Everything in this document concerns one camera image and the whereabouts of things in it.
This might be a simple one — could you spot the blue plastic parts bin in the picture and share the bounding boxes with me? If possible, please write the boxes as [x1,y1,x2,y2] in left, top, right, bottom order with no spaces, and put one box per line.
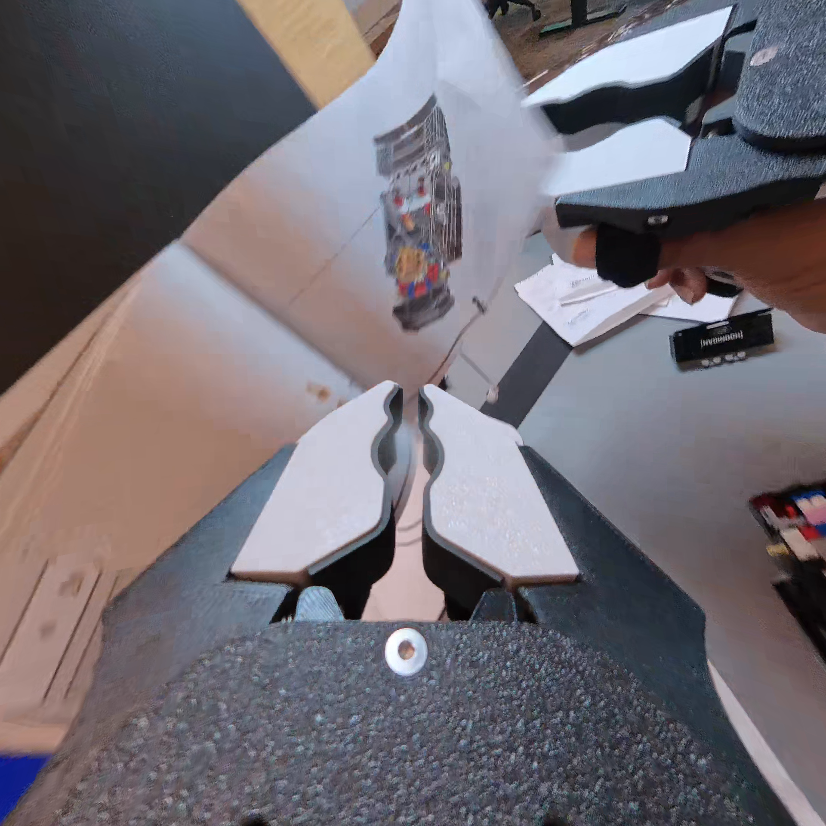
[0,752,51,826]

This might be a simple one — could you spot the black printed lego plate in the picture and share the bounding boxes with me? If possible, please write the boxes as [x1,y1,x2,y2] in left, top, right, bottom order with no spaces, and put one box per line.
[670,308,776,374]

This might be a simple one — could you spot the person's right hand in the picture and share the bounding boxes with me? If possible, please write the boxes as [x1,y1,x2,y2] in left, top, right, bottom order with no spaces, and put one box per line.
[571,199,826,336]

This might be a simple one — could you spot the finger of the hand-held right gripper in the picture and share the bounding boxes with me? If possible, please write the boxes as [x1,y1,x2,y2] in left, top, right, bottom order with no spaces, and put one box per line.
[544,117,696,197]
[521,5,759,135]

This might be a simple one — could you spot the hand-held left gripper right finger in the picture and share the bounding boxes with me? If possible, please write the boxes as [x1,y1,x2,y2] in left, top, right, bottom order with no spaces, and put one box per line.
[418,384,580,610]

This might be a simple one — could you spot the lego instruction booklet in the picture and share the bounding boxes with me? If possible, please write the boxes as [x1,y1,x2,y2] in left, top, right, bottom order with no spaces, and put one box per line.
[0,0,564,749]

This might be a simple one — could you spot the black lego car model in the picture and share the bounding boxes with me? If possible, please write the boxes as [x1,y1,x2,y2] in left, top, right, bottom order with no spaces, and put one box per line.
[749,483,826,653]

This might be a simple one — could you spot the white book stand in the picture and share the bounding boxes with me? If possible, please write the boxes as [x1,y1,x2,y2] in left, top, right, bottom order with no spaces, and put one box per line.
[444,296,503,406]

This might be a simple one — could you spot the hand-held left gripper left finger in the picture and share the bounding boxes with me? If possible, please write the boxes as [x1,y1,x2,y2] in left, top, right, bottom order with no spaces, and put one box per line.
[230,379,405,602]

